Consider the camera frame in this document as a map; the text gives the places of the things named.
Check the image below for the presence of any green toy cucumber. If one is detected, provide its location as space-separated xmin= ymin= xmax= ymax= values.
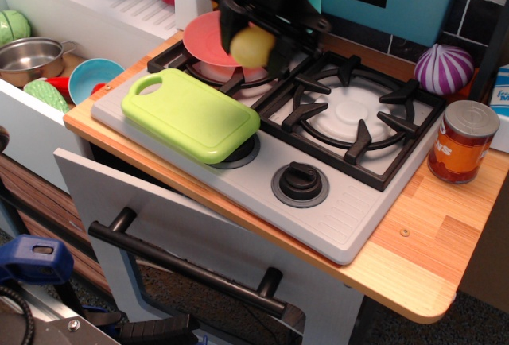
xmin=23 ymin=79 xmax=70 ymax=114

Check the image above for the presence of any pink plastic plate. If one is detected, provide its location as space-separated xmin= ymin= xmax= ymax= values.
xmin=183 ymin=11 xmax=239 ymax=67

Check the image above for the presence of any purple toy onion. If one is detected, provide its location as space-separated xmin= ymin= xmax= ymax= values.
xmin=414 ymin=44 xmax=474 ymax=95

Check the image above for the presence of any yellow toy potato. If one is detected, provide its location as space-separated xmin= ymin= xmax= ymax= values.
xmin=230 ymin=26 xmax=276 ymax=68

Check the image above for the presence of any black right stove knob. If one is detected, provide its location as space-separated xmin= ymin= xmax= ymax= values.
xmin=271 ymin=161 xmax=330 ymax=208

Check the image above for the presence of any green plastic cutting board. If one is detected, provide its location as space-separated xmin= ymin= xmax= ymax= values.
xmin=121 ymin=68 xmax=261 ymax=165

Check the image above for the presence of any blue plastic bowl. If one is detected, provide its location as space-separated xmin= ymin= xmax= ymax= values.
xmin=68 ymin=58 xmax=124 ymax=105

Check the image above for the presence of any black right burner grate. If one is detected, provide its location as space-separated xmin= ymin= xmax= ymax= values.
xmin=254 ymin=52 xmax=445 ymax=191

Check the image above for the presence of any black left stove knob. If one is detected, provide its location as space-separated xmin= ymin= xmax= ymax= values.
xmin=212 ymin=134 xmax=261 ymax=169

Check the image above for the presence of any grey toy stove top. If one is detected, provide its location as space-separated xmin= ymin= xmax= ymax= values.
xmin=91 ymin=69 xmax=442 ymax=265

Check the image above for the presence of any black burner grate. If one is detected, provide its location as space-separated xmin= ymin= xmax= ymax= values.
xmin=254 ymin=52 xmax=445 ymax=191
xmin=147 ymin=41 xmax=313 ymax=109

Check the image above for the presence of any white toy sink unit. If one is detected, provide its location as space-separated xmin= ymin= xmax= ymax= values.
xmin=0 ymin=0 xmax=184 ymax=195

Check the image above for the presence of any green toy cabbage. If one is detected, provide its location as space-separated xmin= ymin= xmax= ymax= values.
xmin=1 ymin=10 xmax=32 ymax=45

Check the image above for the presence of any white milk carton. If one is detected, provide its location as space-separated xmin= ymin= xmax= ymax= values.
xmin=489 ymin=65 xmax=509 ymax=153

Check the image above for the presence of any blue plastic clamp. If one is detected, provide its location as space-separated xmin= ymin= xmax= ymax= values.
xmin=1 ymin=235 xmax=74 ymax=285

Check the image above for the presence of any black stove knob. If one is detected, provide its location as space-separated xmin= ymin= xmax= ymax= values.
xmin=271 ymin=161 xmax=330 ymax=208
xmin=212 ymin=134 xmax=261 ymax=169

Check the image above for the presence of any orange toy food can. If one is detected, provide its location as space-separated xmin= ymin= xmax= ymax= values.
xmin=428 ymin=100 xmax=500 ymax=184

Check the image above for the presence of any black oven door handle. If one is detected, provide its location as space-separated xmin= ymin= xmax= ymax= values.
xmin=88 ymin=207 xmax=289 ymax=319

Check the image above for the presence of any black left burner grate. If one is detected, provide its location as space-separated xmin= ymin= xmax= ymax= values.
xmin=147 ymin=41 xmax=313 ymax=109

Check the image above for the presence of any small steel pot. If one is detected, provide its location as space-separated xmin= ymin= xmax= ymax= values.
xmin=1 ymin=37 xmax=77 ymax=87

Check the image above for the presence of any red toy pepper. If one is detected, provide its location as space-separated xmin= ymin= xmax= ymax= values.
xmin=45 ymin=77 xmax=106 ymax=98

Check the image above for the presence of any black braided cable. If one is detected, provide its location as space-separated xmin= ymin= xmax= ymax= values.
xmin=0 ymin=285 xmax=35 ymax=345

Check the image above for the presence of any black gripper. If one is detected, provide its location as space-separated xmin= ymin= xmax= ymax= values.
xmin=215 ymin=0 xmax=331 ymax=80

